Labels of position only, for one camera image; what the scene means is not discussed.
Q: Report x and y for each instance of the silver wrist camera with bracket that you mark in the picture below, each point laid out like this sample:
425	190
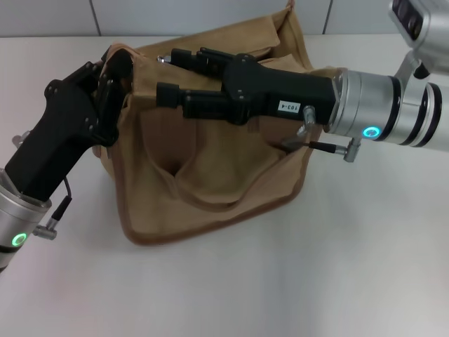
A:
421	24

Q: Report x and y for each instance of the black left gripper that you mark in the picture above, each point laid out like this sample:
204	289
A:
59	147

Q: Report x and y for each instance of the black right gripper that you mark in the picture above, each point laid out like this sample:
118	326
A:
280	93

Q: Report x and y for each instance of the khaki canvas food bag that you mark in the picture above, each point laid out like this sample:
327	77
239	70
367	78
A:
210	196

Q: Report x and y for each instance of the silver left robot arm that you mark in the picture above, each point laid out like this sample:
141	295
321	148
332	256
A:
17	224

